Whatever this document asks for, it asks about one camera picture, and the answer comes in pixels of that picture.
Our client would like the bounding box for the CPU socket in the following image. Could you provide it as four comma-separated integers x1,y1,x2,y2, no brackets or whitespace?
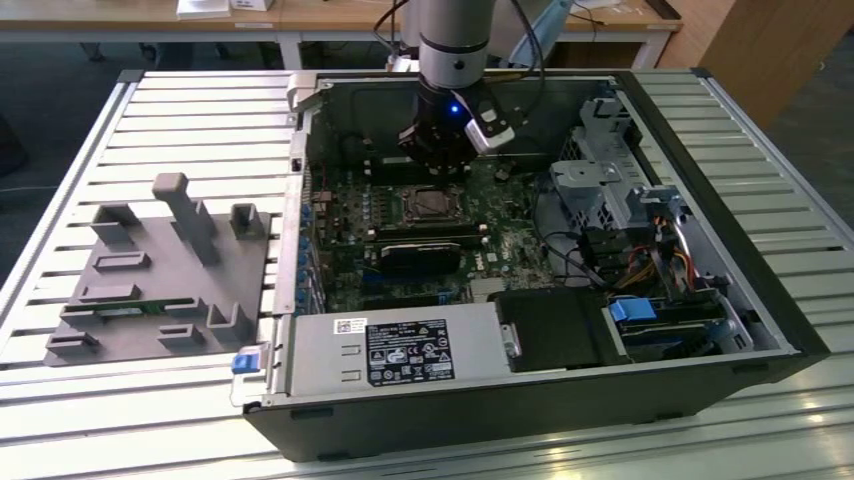
398,183,466,225

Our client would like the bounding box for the perforated metal disk bay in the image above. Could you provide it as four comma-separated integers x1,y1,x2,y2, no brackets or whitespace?
550,97,676,226

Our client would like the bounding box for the green motherboard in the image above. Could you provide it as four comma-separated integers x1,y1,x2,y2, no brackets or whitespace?
303,149,576,317

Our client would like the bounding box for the black graphics card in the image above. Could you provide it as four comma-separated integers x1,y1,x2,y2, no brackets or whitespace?
375,240,465,280

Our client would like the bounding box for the pale blue teach pendant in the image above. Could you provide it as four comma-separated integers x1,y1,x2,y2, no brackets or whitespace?
506,0,577,66

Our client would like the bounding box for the silver chipset heatsink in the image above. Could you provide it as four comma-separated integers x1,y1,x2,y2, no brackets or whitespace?
469,278,504,303

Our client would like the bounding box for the black plastic shroud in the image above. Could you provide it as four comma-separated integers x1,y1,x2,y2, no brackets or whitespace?
489,288,633,375

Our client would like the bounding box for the blue disk carrier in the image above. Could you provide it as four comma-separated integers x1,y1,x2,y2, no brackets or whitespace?
610,297,660,329

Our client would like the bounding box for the silver power supply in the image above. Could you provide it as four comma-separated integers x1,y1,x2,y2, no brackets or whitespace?
283,312,524,397

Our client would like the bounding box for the grey parts rack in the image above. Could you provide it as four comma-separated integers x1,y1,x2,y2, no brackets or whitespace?
42,172,277,370

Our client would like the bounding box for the green RAM stick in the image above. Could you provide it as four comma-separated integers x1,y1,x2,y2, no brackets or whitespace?
97,298,202,317

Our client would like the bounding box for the blue case latch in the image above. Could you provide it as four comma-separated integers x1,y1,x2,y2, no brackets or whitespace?
229,351,263,377

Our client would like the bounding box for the wooden cabinet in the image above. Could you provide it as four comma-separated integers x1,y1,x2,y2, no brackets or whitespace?
657,0,854,132

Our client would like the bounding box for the wooden desk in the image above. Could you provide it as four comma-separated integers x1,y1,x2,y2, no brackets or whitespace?
0,0,686,71

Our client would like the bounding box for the black silver PC case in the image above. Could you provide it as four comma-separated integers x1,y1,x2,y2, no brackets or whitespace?
230,67,833,464

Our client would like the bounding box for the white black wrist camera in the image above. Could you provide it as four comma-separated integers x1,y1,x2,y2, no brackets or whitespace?
462,97,521,155

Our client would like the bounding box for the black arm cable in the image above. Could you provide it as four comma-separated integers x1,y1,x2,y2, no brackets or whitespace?
510,0,550,131

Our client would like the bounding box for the thick black wire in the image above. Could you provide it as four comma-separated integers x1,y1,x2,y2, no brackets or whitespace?
541,227,613,294

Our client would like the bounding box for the yellow red wire bundle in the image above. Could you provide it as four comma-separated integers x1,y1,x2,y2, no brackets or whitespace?
620,214,700,291

